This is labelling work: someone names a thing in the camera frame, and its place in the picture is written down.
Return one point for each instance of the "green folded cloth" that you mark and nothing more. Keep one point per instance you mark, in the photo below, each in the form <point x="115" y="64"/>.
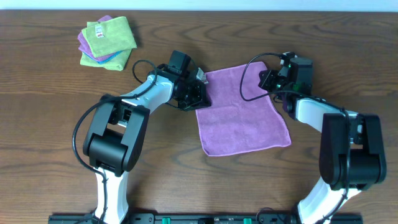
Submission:
<point x="110" y="36"/>
<point x="117" y="63"/>

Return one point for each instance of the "bottom green folded cloth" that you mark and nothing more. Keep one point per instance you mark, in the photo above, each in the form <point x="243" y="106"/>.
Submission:
<point x="117" y="63"/>

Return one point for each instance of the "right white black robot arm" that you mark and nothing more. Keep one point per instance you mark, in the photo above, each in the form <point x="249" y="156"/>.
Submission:
<point x="352" y="156"/>

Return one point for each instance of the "blue folded cloth in stack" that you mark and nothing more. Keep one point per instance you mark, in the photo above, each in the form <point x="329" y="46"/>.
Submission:
<point x="106" y="60"/>

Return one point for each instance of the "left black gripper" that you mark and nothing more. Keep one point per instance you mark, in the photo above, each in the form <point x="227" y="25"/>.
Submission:
<point x="195" y="94"/>

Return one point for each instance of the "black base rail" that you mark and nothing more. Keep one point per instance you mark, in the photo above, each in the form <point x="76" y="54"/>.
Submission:
<point x="150" y="218"/>

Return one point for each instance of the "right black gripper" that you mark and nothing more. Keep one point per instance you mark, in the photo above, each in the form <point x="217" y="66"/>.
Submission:
<point x="265" y="81"/>

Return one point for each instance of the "top green folded cloth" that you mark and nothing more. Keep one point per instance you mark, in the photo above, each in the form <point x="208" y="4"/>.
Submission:
<point x="110" y="36"/>

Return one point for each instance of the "purple microfiber cloth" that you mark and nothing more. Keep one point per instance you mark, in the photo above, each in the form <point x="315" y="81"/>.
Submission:
<point x="231" y="125"/>

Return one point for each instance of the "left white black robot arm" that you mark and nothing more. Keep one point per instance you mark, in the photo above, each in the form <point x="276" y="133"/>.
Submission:
<point x="116" y="134"/>

